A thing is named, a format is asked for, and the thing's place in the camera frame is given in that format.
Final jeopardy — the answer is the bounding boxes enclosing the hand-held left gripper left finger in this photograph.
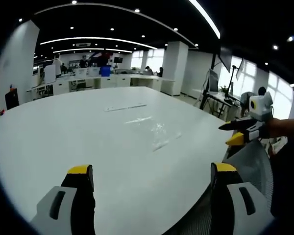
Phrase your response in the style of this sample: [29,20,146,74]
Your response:
[30,164,97,235]

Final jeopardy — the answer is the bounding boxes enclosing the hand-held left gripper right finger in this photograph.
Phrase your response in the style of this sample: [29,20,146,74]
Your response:
[210,162,275,235]

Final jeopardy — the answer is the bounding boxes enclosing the clear resealable plastic bag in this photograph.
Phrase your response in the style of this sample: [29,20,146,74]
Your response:
[124,116,183,153]

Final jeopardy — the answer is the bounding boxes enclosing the grey mesh office chair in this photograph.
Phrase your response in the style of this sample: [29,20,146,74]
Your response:
[165,139,275,235]

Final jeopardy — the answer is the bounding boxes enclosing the black-legged desk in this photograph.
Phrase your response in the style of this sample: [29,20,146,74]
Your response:
[193,88,242,121]

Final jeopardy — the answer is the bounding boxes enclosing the white printed cloth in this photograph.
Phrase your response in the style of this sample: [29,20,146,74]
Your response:
[264,136,289,155]

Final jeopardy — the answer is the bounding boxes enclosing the silver computer monitor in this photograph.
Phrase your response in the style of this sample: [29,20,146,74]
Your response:
[206,68,220,93]

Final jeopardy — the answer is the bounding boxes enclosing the person's dark clothing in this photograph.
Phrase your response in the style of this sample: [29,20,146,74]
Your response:
[269,136,294,223]

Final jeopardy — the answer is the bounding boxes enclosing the black hanging monitor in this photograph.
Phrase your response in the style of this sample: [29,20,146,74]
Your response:
[219,47,234,73]

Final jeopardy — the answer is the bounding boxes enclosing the long ceiling light strip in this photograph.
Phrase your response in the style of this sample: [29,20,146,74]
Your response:
[188,0,221,39]

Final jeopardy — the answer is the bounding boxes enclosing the black cabinet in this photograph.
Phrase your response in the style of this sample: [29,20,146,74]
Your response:
[4,88,20,111]

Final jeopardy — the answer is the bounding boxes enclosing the long white counter desk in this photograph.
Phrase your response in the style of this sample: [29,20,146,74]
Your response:
[26,73,176,101]

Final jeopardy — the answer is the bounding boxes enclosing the white board panel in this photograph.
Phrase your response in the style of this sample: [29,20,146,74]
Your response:
[43,64,57,84]

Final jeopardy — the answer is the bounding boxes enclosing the blue plastic bin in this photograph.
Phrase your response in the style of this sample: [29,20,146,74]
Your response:
[100,65,112,77]

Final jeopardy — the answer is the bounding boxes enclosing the curved ceiling light strip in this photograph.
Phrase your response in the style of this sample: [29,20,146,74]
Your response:
[40,36,158,50]

